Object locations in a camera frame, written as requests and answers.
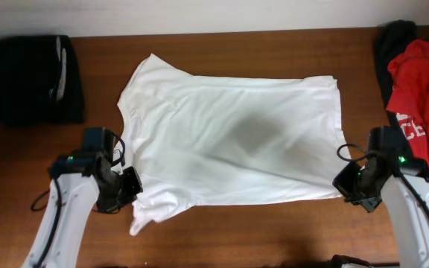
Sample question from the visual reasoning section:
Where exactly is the white t-shirt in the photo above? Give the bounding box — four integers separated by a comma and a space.
118, 55, 345, 235

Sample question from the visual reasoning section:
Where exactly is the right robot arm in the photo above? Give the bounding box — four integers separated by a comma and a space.
333, 127, 429, 267

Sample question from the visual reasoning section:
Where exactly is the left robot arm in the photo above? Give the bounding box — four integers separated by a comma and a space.
23, 127, 143, 267

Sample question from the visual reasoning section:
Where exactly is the red t-shirt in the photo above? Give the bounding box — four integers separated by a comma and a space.
387, 39, 429, 166

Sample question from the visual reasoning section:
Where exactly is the folded black garment stack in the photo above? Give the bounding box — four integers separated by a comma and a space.
0, 35, 84, 127

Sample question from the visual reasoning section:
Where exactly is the black garment under pile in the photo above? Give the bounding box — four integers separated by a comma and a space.
374, 20, 429, 131

